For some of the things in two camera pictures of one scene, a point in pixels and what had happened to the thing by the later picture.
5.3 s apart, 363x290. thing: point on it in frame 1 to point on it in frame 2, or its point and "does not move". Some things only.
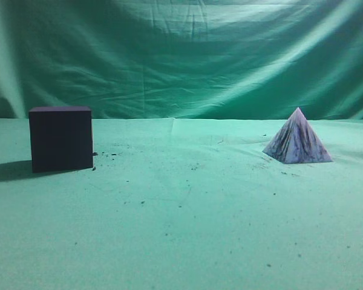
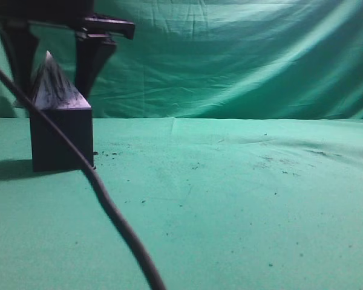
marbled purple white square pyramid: x=296 y=141 to x=55 y=90
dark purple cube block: x=61 y=138 does not move
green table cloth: x=183 y=203 does not move
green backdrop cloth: x=237 y=59 does not move
